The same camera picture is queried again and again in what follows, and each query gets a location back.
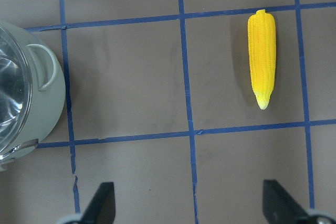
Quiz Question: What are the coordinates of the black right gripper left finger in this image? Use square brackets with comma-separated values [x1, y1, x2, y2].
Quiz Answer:
[81, 182, 116, 223]

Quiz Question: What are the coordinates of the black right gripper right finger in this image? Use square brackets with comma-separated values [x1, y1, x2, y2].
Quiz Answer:
[262, 179, 312, 224]

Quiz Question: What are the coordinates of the yellow corn cob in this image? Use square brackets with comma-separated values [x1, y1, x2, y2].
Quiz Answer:
[247, 9, 276, 110]

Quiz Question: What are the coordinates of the pale green electric pot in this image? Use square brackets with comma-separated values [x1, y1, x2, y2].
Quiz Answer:
[1, 21, 66, 171]

